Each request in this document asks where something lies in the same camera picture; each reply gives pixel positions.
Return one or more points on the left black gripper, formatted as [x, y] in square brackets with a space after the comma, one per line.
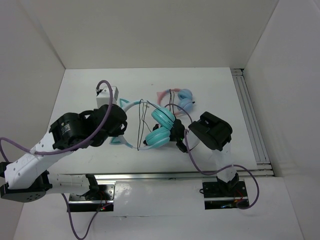
[117, 132]

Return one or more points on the teal cat ear headphones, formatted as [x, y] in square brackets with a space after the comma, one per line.
[153, 127]

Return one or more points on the aluminium rail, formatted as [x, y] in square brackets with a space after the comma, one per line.
[254, 132]
[171, 176]

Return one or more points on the right side aluminium rail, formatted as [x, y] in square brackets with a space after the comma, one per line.
[254, 132]

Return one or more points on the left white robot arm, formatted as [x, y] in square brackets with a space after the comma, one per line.
[28, 178]

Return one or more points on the white front cover panel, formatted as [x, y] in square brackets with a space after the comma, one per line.
[158, 198]

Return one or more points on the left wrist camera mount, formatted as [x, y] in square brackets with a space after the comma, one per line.
[103, 96]

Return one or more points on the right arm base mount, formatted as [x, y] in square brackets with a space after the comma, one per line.
[215, 198]

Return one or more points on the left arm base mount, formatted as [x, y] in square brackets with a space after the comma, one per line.
[103, 200]

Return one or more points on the front aluminium rail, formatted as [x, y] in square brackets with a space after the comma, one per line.
[171, 176]

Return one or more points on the pink blue cat headphones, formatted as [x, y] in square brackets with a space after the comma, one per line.
[180, 100]

